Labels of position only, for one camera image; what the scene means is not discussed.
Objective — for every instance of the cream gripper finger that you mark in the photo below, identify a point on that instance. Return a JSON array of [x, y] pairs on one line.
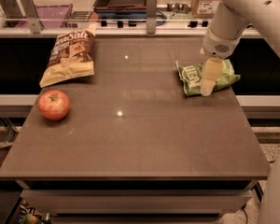
[[212, 69]]

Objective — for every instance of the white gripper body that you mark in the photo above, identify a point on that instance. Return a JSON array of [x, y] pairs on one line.
[[218, 46]]

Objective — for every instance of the green jalapeno chip bag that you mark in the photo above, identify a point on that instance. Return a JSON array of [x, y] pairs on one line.
[[191, 77]]

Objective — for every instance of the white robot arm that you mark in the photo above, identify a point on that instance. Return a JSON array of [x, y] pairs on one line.
[[264, 15]]

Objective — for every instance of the brown sea salt chip bag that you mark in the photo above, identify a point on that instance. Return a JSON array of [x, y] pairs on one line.
[[71, 57]]

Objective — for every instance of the cardboard box with label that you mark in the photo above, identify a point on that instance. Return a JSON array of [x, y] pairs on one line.
[[203, 8]]

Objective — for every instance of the red apple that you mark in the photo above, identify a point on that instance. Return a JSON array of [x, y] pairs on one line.
[[54, 105]]

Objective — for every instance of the purple plastic crate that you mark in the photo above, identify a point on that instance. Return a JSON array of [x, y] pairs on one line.
[[54, 16]]

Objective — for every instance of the colourful items under table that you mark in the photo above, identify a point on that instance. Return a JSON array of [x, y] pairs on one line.
[[26, 214]]

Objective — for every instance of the middle metal rail bracket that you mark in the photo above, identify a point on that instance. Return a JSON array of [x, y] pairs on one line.
[[151, 16]]

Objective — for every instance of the metal rail bracket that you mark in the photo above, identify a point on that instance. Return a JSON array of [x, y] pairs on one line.
[[34, 23], [151, 16]]

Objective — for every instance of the left metal rail bracket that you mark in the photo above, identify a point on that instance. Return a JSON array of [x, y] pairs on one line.
[[34, 23]]

